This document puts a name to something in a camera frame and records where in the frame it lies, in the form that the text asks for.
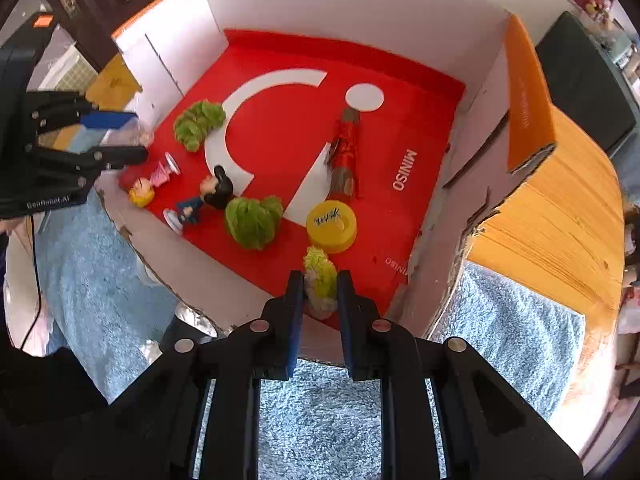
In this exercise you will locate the pink yellow small figurine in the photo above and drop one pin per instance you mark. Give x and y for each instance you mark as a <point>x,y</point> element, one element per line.
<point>142,191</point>

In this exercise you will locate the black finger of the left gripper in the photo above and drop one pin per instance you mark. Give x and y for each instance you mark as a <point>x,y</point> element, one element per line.
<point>85,167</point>

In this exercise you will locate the green leafy vegetable toy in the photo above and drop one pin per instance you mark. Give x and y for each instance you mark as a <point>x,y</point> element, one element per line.
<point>252,223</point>

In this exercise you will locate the red wooden stick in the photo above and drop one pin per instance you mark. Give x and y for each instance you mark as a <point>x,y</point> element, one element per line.
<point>342,158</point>

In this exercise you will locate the yellow round lidded jar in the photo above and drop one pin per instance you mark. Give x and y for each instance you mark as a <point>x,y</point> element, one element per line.
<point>332,226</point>

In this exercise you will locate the yellow green cabbage toy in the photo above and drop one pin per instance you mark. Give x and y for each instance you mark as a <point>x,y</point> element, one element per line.
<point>320,277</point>

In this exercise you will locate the green lettuce toy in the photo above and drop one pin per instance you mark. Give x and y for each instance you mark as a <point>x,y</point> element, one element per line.
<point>197,122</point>

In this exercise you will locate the light blue fluffy towel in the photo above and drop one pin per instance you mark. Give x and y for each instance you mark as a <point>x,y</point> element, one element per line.
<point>319,424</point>

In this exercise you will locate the orange cardboard box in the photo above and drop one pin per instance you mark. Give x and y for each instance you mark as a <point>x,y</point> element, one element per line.
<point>503,129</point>

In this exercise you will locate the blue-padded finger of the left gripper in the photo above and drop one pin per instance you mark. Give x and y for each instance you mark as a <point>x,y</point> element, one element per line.
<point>53,110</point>

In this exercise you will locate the red Miniso paper bag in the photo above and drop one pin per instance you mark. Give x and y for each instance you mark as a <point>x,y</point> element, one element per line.
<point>284,95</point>

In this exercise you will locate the blue-clothed cluttered side table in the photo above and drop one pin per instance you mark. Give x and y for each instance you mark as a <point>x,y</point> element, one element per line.
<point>592,72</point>

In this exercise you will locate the black-haired boy figurine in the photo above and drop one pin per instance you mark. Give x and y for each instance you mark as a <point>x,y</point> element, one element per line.
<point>215,191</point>

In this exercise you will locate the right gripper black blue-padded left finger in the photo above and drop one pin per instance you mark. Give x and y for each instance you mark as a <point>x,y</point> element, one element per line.
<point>194,413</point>

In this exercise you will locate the clear round plastic lid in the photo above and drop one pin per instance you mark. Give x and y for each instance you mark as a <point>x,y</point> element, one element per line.
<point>133,133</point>

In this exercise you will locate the dark brown door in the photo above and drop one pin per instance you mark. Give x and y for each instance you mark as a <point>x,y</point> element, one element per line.
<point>95,5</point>

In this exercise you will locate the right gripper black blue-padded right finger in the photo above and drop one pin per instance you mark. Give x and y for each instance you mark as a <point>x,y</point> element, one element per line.
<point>446,412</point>

